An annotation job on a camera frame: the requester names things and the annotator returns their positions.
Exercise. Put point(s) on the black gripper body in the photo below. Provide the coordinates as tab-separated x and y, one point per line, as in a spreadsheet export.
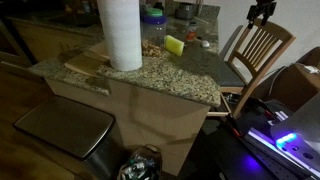
266	6

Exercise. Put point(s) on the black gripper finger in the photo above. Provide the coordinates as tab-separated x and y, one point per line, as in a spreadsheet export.
266	19
252	16

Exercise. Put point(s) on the yellow green kitchen sponge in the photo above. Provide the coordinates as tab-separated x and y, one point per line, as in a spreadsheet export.
174	45

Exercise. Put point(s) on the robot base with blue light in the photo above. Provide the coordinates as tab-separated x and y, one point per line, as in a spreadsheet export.
293	140

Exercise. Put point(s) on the wooden slat back chair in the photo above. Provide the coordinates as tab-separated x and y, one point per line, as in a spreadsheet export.
263	63

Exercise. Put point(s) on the thin white stick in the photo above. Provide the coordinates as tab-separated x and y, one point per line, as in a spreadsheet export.
202	20

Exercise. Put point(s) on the small white oval object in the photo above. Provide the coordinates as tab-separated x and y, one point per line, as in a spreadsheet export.
205	43

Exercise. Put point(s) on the dark grey chair cushion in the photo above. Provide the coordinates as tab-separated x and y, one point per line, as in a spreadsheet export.
230	75

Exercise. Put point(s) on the small orange bottle white cap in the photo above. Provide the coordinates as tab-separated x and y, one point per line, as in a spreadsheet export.
191	33

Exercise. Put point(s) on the metal pot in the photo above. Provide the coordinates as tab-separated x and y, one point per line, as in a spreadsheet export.
185	11

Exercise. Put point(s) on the brown cardboard box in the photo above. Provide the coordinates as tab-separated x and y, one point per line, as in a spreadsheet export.
295	85

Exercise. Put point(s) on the open wooden drawer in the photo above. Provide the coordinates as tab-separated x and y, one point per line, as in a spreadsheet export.
222	105

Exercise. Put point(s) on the clear jar purple lid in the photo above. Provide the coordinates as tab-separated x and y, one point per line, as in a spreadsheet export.
154	31

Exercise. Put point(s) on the white paper towel roll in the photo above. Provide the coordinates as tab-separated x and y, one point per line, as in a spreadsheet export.
121	33

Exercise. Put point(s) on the wooden cutting board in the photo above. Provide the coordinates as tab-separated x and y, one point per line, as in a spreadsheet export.
85	61

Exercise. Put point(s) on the bag of recyclables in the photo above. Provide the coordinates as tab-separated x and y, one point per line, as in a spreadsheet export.
140	165

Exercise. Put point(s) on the stainless steel trash can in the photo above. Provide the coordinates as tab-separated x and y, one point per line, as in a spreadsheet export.
66	125

